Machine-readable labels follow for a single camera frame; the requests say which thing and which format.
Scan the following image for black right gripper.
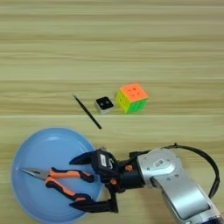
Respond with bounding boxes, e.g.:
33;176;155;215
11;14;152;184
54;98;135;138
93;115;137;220
68;150;150;214

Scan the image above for small black and white box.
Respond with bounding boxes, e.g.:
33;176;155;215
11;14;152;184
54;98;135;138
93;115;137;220
94;96;115;115

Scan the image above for black box with white label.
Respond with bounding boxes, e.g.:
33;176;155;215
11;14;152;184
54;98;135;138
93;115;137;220
92;149;120;177

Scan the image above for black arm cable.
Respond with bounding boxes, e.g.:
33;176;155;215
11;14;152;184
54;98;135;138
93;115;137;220
129;143;221;200

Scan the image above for thin black pen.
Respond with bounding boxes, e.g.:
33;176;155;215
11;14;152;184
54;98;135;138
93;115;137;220
73;94;103;130

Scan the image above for orange and black pliers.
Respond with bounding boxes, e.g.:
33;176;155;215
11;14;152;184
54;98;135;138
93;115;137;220
20;166;95;204

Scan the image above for blue round plate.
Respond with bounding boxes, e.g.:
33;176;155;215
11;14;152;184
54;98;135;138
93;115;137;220
10;126;103;224

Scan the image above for colourful puzzle cube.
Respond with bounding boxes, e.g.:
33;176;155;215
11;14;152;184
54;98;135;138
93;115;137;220
115;83;150;115

